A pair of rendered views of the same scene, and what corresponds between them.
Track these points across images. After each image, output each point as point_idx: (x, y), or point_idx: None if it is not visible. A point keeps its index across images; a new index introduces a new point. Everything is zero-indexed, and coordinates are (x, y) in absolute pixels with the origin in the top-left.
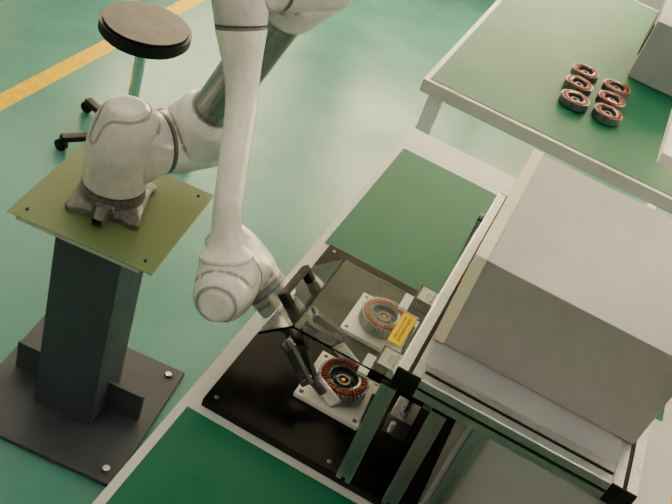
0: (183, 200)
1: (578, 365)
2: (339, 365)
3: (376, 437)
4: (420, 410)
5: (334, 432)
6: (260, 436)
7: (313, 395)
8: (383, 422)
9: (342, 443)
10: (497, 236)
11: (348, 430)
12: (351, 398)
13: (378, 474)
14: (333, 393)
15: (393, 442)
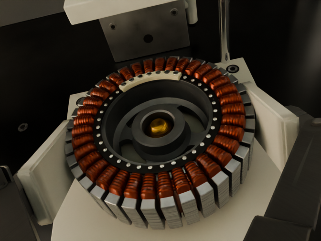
0: None
1: None
2: (116, 158)
3: (216, 41)
4: (87, 39)
5: (297, 88)
6: None
7: (270, 181)
8: (168, 54)
9: (303, 63)
10: None
11: (257, 75)
12: (214, 64)
13: (287, 2)
14: (260, 90)
15: (197, 24)
